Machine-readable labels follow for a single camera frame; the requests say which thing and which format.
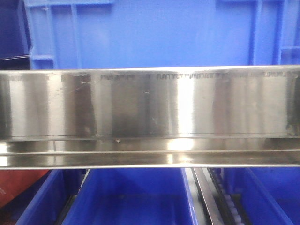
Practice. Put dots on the stainless steel shelf beam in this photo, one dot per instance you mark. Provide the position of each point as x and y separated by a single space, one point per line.
239 116

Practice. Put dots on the blue upper shelf bin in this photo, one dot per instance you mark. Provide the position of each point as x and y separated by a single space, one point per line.
69 34

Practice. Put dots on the red box lower left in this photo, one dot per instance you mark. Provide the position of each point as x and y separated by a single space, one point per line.
14 182

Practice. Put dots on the blue lower middle bin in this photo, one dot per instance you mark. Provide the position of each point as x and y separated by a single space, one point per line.
133 196

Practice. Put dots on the blue lower left bin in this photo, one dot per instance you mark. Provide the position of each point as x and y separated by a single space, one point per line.
51 198

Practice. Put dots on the blue lower right bin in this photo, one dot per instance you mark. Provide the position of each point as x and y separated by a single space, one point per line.
265 196

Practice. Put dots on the dark blue upper left bin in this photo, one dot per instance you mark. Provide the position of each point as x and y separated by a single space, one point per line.
15 40

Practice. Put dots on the steel roller track rail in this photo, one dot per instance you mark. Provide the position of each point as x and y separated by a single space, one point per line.
219 207

